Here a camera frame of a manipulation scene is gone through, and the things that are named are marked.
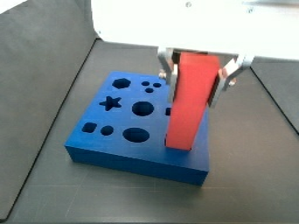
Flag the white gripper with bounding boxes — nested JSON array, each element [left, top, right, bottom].
[[91, 0, 299, 108]]

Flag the red rectangular block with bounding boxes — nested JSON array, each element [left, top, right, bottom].
[[166, 52, 221, 151]]

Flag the blue foam shape board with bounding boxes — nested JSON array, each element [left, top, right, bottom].
[[66, 71, 210, 186]]

